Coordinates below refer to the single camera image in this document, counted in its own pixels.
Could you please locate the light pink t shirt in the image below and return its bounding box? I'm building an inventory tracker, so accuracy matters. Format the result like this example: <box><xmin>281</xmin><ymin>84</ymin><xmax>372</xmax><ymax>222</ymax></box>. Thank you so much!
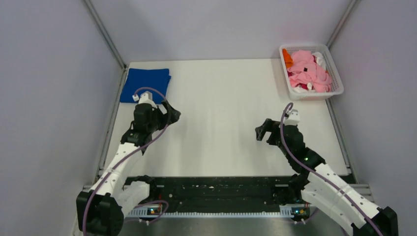
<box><xmin>287</xmin><ymin>50</ymin><xmax>333</xmax><ymax>93</ymax></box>

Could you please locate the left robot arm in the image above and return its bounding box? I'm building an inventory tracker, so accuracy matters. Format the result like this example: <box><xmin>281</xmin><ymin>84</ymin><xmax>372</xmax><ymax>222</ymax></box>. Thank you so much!
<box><xmin>76</xmin><ymin>100</ymin><xmax>181</xmax><ymax>236</ymax></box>

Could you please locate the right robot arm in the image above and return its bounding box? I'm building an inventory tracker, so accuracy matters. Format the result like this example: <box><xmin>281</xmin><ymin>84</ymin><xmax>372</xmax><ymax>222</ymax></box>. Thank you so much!
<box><xmin>255</xmin><ymin>118</ymin><xmax>399</xmax><ymax>236</ymax></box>

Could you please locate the folded blue t shirt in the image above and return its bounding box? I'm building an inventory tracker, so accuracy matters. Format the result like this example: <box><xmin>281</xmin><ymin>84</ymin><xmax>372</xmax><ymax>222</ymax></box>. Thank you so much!
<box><xmin>119</xmin><ymin>68</ymin><xmax>171</xmax><ymax>103</ymax></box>

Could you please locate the magenta t shirt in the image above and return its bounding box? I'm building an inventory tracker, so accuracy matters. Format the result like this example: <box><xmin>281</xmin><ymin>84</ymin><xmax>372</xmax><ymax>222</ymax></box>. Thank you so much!
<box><xmin>290</xmin><ymin>79</ymin><xmax>314</xmax><ymax>92</ymax></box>

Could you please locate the orange cloth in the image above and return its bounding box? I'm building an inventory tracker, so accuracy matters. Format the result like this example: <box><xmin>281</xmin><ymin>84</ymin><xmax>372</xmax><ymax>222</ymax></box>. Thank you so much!
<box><xmin>282</xmin><ymin>49</ymin><xmax>294</xmax><ymax>69</ymax></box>

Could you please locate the white plastic basket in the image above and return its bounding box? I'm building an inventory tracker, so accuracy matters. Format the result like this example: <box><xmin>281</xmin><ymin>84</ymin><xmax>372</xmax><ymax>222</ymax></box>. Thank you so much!
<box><xmin>279</xmin><ymin>43</ymin><xmax>344</xmax><ymax>100</ymax></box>

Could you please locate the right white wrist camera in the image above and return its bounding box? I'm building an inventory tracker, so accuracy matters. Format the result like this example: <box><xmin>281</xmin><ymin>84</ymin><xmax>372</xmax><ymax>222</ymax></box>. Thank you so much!
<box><xmin>283</xmin><ymin>109</ymin><xmax>300</xmax><ymax>126</ymax></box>

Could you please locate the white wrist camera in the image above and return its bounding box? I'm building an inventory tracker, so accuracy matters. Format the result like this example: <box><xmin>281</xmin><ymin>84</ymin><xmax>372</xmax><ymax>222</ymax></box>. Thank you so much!
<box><xmin>132</xmin><ymin>91</ymin><xmax>157</xmax><ymax>108</ymax></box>
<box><xmin>283</xmin><ymin>109</ymin><xmax>300</xmax><ymax>126</ymax></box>

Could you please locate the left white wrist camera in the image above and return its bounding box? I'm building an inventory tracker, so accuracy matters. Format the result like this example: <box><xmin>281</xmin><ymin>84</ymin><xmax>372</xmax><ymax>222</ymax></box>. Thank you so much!
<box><xmin>132</xmin><ymin>91</ymin><xmax>157</xmax><ymax>108</ymax></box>

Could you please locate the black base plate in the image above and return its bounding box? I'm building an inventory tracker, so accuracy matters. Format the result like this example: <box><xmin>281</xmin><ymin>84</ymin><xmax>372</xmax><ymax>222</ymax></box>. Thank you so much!
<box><xmin>125</xmin><ymin>176</ymin><xmax>315</xmax><ymax>213</ymax></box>

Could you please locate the white slotted cable duct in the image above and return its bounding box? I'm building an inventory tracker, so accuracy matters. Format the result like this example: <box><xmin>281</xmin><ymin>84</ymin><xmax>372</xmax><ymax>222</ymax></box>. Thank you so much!
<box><xmin>127</xmin><ymin>205</ymin><xmax>312</xmax><ymax>219</ymax></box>

